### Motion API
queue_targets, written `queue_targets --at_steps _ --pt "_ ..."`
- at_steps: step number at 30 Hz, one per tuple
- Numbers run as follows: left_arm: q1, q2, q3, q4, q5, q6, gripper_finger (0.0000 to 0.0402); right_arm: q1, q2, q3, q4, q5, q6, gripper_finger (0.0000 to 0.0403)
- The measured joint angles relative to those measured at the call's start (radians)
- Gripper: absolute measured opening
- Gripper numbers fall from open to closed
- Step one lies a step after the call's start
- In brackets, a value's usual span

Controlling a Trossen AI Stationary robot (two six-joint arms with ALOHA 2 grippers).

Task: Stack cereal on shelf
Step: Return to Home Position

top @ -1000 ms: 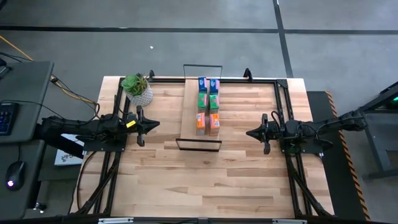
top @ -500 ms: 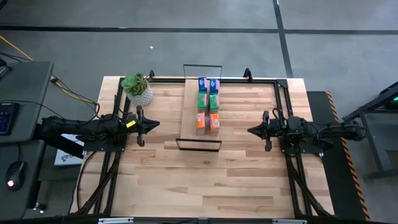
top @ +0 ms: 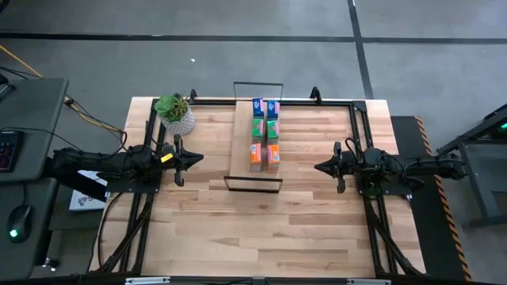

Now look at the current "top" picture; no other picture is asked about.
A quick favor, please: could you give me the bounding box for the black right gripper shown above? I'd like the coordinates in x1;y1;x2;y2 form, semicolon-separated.
314;141;358;195

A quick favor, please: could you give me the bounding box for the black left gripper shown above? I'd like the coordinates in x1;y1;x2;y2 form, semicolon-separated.
159;133;205;188

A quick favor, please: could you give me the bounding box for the orange Mini-Wheats cereal box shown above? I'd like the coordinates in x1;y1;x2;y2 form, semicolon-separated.
265;143;281;174
249;142;263;173

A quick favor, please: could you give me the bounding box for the green cereal box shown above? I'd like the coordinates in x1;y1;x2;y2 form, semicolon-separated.
265;120;280;146
251;117;265;144

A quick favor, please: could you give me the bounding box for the blue Frosted Flakes cereal box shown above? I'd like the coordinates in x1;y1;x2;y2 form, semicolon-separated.
252;97;265;120
266;99;280;122

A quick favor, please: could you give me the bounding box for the black-framed wooden shelf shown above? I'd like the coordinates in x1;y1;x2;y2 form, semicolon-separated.
223;81;284;194

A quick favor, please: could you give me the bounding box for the white triangle-patterned plant pot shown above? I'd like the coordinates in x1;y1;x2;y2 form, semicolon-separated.
160;105;196;136

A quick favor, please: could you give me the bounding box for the green succulent plant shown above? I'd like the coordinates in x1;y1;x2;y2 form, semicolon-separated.
153;93;190;123

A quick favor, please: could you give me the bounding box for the black hazard-striped floor mat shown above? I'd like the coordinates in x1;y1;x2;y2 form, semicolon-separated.
390;114;473;282

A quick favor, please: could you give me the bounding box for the white printed box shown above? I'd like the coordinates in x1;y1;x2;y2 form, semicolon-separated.
68;169;109;212

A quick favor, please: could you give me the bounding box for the dark metal desk stand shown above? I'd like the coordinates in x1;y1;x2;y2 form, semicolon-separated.
436;103;507;231

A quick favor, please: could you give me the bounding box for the grey desk with mouse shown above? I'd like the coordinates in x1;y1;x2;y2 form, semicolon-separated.
0;177;59;280

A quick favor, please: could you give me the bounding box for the grey desk with keyboard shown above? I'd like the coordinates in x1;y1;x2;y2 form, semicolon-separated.
0;77;71;183

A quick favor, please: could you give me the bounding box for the black backlit keyboard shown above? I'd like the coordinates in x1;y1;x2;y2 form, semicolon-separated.
0;129;25;173

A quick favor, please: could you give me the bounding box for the black computer mouse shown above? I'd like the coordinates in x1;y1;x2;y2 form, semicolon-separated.
6;204;33;244

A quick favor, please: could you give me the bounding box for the black aluminium table frame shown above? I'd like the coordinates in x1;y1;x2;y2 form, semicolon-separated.
94;85;427;278

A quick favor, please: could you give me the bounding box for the silver metal bracket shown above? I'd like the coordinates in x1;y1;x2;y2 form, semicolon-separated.
346;278;391;285
124;276;171;285

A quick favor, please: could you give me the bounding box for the yellow floor cable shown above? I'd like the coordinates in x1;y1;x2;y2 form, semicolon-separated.
0;44;123;134

